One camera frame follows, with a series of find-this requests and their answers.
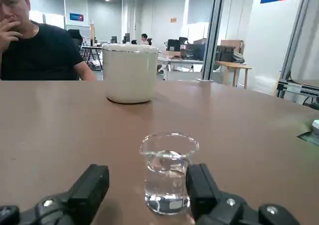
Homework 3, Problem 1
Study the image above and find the green-edged white device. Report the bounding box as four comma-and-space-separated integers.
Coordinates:
296, 119, 319, 146

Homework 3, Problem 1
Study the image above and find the grey metal post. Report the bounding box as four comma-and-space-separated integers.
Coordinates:
196, 0, 225, 82

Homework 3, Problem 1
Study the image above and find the small blue wall sign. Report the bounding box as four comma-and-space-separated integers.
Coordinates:
69, 12, 85, 22

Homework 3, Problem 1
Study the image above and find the small clear glass beaker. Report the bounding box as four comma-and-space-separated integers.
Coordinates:
139, 132, 200, 216

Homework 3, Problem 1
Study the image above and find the brown cardboard box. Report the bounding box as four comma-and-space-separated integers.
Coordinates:
220, 39, 245, 54

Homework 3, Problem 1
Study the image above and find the white cylindrical lidded container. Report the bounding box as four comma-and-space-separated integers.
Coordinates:
101, 42, 160, 104

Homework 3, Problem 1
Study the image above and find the black office chair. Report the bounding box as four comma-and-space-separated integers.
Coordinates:
67, 29, 84, 54

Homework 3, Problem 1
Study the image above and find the aluminium profile frame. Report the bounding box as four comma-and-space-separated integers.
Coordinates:
275, 0, 319, 104

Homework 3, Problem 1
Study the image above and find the light wooden table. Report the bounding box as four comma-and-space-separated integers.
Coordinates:
215, 60, 253, 89

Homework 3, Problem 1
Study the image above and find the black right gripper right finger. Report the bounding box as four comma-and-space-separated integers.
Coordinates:
185, 163, 301, 225

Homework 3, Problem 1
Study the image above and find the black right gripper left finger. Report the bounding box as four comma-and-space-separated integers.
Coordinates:
0, 164, 110, 225

